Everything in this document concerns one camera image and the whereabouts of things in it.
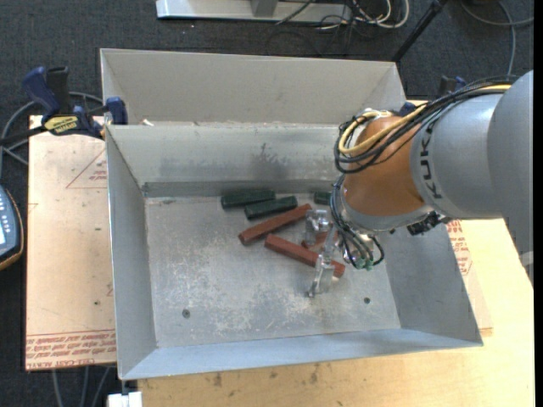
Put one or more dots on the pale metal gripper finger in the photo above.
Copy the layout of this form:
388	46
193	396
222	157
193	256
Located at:
328	277
315	279

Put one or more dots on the red-brown flat block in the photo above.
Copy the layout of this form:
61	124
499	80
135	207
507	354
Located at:
292	250
273	224
319	239

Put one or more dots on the dark green flat block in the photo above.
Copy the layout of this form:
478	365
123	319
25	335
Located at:
271	207
322	197
247	198

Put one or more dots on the grey metal bin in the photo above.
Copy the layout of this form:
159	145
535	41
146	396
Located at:
237	295

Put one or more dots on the brown cardboard board red print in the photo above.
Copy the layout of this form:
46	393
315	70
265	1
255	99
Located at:
68	244

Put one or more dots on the black cylinder on white bracket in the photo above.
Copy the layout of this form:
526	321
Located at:
421	225

